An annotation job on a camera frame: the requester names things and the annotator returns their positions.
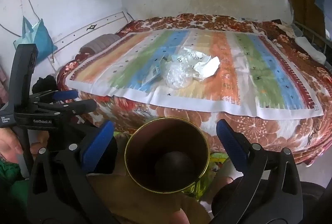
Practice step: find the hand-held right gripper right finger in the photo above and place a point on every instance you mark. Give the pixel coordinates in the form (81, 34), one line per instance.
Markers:
(230, 144)

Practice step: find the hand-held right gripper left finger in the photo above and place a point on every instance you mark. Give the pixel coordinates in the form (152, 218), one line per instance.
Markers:
(99, 144)

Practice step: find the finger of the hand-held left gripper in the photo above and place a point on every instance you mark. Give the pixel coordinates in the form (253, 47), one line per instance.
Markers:
(77, 107)
(64, 94)

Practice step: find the dark brown gold-rimmed bin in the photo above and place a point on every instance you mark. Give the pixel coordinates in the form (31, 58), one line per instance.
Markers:
(155, 141)

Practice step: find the white paper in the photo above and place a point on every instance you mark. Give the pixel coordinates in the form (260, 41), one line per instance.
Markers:
(207, 69)

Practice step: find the green white cardboard box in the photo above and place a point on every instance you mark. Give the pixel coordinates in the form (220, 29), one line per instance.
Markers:
(155, 71)

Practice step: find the clear plastic bag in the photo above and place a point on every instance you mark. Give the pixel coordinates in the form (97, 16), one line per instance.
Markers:
(177, 76)

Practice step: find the cream printed plastic bag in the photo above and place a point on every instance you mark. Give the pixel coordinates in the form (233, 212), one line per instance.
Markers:
(190, 56)

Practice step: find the person's left hand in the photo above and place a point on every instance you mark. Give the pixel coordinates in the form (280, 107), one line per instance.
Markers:
(7, 143)

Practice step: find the black cloth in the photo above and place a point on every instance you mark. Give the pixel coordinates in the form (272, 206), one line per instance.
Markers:
(44, 83)

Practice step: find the green patterned cloth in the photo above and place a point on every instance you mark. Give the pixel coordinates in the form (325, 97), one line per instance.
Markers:
(215, 164)

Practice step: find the brown floral blanket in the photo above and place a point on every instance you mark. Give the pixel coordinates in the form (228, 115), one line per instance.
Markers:
(259, 133)

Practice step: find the blue hanging bag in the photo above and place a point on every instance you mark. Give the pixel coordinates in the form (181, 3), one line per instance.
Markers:
(39, 39)

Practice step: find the grey ribbed pillow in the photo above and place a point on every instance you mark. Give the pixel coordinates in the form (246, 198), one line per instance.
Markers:
(99, 43)

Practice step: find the white bed headboard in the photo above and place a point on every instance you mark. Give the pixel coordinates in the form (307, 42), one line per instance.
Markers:
(77, 33)

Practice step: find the striped colourful mat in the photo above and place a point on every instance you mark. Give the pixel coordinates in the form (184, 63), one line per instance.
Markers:
(228, 78)

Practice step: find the person's mustard trouser leg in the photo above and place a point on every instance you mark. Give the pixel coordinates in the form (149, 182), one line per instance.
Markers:
(145, 203)

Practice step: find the white towel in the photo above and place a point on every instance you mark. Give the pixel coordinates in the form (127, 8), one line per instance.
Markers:
(311, 48)

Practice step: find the metal rack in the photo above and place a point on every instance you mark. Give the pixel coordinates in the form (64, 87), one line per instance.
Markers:
(308, 29)

